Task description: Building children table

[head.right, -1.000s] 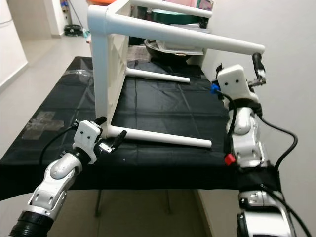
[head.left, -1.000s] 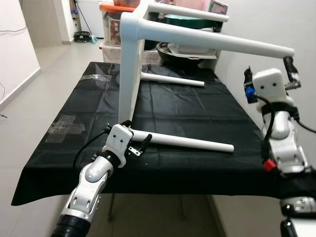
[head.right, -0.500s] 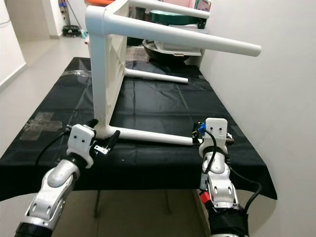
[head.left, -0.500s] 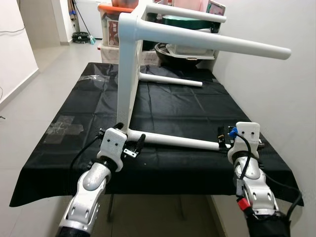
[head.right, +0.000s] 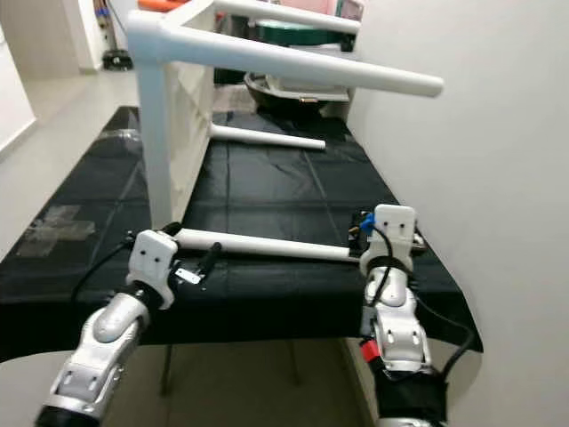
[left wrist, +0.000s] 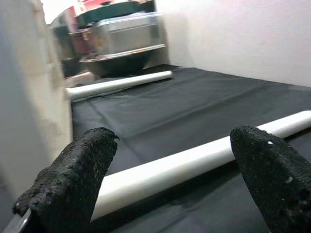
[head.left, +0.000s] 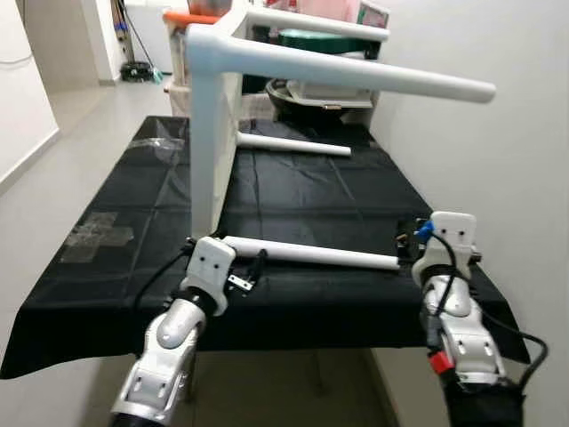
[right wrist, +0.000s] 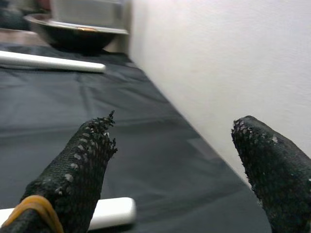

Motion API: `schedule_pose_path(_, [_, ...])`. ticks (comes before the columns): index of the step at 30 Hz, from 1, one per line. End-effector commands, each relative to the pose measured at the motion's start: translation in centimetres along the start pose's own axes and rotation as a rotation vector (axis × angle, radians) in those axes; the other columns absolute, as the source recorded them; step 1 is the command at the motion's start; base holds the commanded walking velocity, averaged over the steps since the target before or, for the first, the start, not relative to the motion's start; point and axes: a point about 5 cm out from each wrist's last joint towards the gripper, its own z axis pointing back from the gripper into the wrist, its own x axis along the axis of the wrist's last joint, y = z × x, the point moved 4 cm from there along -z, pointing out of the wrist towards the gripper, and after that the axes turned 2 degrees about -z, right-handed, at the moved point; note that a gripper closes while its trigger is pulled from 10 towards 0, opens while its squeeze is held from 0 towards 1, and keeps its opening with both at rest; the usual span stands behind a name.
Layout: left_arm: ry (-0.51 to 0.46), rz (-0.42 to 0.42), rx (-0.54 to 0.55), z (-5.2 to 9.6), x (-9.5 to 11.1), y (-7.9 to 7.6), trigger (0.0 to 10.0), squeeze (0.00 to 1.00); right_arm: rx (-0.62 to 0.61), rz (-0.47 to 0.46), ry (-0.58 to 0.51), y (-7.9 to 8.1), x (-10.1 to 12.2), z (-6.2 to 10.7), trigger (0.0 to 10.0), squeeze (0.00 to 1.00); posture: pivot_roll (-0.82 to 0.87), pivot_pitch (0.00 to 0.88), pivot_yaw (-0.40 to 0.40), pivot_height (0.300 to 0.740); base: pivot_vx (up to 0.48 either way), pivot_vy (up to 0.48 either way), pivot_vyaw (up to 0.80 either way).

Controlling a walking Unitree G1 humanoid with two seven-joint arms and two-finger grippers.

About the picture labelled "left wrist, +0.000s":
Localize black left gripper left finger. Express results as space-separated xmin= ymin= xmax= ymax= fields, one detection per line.
xmin=12 ymin=127 xmax=120 ymax=233

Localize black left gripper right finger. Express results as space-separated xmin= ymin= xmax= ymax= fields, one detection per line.
xmin=229 ymin=125 xmax=311 ymax=233

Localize white plastic table leg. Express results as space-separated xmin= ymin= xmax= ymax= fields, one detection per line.
xmin=90 ymin=110 xmax=311 ymax=222
xmin=64 ymin=70 xmax=173 ymax=100

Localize white plastic table top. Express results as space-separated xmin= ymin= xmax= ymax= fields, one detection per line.
xmin=0 ymin=0 xmax=74 ymax=219

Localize black tablecloth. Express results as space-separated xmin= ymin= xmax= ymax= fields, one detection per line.
xmin=69 ymin=63 xmax=311 ymax=233

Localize black wok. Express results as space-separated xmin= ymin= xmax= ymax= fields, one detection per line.
xmin=79 ymin=47 xmax=154 ymax=79

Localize dark maroon plastic bin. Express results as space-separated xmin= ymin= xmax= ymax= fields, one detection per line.
xmin=69 ymin=30 xmax=92 ymax=57

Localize clear plastic storage container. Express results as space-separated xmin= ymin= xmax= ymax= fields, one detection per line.
xmin=92 ymin=12 xmax=169 ymax=58

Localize green pot lid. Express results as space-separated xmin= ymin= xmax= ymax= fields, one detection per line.
xmin=74 ymin=0 xmax=156 ymax=24

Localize translucent pink plastic container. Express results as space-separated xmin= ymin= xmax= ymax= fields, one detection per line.
xmin=77 ymin=0 xmax=110 ymax=11

